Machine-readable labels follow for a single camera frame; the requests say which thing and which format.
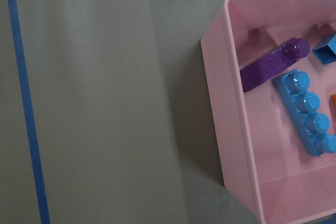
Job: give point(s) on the pink plastic box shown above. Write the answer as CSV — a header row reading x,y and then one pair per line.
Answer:
x,y
264,163

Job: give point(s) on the purple block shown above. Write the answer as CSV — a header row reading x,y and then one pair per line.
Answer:
x,y
273,63

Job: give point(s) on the small blue block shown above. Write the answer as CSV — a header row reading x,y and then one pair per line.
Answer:
x,y
325,49

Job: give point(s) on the long blue block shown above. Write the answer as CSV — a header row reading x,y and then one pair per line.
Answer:
x,y
302,106

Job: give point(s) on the orange block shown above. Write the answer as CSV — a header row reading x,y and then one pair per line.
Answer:
x,y
333,104

